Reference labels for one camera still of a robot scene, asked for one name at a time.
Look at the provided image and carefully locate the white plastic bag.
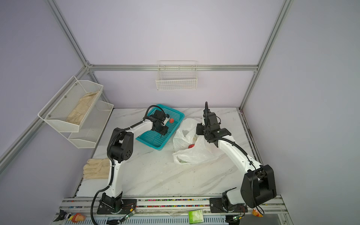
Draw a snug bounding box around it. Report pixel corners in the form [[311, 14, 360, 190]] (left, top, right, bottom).
[[172, 118, 224, 165]]

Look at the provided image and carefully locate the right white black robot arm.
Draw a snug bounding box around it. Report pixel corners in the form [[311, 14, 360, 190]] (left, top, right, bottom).
[[196, 102, 277, 212]]

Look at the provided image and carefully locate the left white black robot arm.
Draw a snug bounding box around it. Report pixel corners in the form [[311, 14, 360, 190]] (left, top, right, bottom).
[[97, 105, 174, 213]]

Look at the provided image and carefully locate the teal plastic basket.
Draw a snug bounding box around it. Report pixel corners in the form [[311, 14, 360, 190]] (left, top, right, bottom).
[[136, 104, 185, 151]]

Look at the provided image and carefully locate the lower white mesh shelf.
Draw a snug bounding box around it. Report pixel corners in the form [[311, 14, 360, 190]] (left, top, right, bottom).
[[60, 100, 113, 149]]

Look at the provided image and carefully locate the white mesh shelf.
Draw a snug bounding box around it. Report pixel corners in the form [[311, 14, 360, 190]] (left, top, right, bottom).
[[37, 76, 103, 133], [60, 100, 113, 149]]

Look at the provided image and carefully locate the beige glove on table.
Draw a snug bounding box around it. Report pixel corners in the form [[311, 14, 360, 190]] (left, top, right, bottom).
[[83, 158, 111, 180]]

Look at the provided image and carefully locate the beige glove in shelf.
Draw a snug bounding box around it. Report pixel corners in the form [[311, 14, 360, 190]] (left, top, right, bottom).
[[66, 91, 99, 125]]

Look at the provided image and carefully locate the green small box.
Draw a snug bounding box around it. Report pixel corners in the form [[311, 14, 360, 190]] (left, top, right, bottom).
[[188, 210, 204, 225]]

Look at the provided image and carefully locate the upper white mesh shelf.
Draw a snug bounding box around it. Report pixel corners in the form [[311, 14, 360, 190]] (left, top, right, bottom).
[[37, 76, 103, 133]]

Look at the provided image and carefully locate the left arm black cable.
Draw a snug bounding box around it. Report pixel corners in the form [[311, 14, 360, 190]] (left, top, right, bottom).
[[89, 104, 167, 225]]

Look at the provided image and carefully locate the white wire wall basket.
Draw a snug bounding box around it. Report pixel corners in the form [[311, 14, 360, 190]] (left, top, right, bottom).
[[156, 61, 198, 91]]

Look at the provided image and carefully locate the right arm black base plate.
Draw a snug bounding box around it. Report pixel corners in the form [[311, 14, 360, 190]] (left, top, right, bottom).
[[209, 197, 248, 213]]

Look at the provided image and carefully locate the aluminium mounting rail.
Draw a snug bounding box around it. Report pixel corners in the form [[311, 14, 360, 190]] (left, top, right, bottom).
[[57, 193, 289, 218]]

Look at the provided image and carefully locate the orange toy right rail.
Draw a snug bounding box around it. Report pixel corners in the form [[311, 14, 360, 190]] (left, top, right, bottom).
[[252, 209, 263, 218]]

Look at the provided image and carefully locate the orange toy rail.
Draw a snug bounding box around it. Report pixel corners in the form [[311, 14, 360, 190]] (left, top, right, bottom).
[[252, 209, 263, 218], [69, 213, 86, 223]]

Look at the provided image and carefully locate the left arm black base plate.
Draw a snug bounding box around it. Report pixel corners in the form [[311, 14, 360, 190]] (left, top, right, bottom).
[[97, 199, 137, 215]]

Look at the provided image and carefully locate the orange toy left rail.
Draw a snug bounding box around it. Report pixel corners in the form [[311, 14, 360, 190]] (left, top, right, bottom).
[[69, 213, 86, 223]]

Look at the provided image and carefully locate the black small object left rail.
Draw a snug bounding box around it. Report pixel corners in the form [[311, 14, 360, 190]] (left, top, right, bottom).
[[54, 210, 68, 222]]

